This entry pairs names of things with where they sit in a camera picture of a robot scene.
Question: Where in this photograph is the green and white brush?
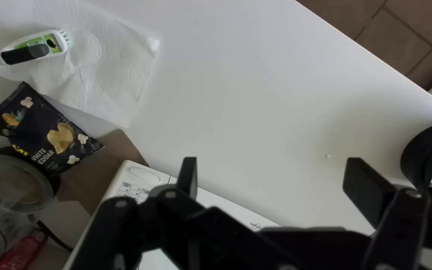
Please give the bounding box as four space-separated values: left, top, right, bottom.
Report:
0 29 72 66

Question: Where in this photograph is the white paper towel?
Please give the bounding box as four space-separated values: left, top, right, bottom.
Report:
0 0 161 128

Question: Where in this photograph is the white microwave oven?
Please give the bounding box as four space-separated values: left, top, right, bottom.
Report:
65 162 278 270

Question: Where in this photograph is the black electric kettle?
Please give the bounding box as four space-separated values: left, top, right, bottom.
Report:
0 149 60 255

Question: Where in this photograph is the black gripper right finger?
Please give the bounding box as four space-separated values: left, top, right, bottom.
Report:
342 158 396 228

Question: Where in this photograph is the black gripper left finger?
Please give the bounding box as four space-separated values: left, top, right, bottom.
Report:
177 158 198 198

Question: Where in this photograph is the red can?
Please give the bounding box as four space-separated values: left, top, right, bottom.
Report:
0 230 48 270

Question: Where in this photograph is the black snack packet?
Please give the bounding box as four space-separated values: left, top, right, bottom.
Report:
0 83 104 174

